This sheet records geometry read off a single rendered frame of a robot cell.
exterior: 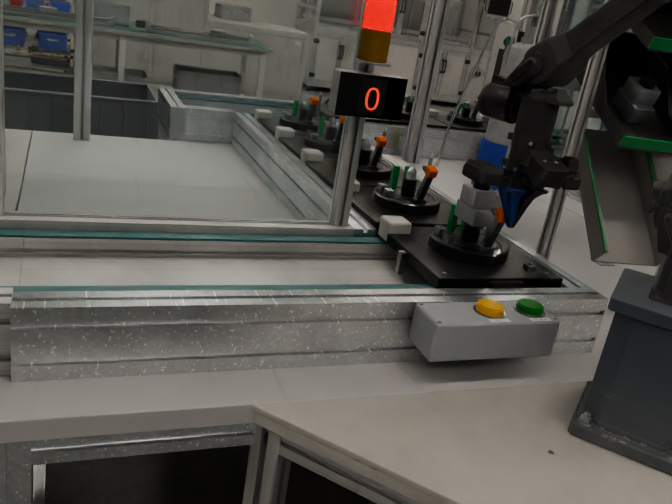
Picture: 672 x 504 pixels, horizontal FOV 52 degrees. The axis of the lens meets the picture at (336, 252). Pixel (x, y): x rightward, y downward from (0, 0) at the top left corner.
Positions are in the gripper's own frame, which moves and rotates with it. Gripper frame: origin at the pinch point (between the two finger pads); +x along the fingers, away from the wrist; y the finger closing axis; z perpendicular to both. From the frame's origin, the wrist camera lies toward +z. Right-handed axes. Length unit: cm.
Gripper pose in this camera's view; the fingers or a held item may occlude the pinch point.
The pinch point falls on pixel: (514, 206)
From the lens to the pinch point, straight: 112.4
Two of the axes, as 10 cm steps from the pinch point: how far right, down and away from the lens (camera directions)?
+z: 3.4, 3.7, -8.7
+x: -1.5, 9.3, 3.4
